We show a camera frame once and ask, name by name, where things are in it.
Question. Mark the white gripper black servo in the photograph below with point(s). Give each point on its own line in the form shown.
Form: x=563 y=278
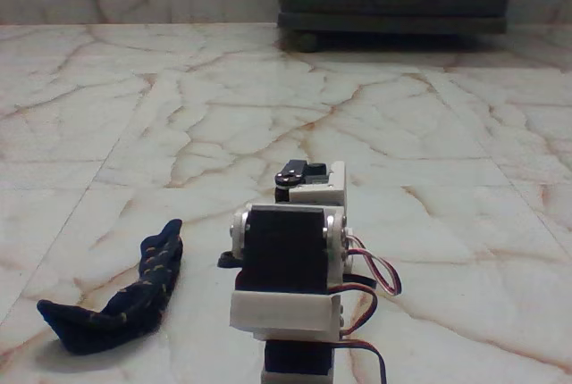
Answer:
x=318 y=187

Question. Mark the dark navy patterned sock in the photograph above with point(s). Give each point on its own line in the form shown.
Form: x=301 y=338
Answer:
x=147 y=281

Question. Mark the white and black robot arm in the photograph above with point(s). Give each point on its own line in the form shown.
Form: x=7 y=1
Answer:
x=286 y=250

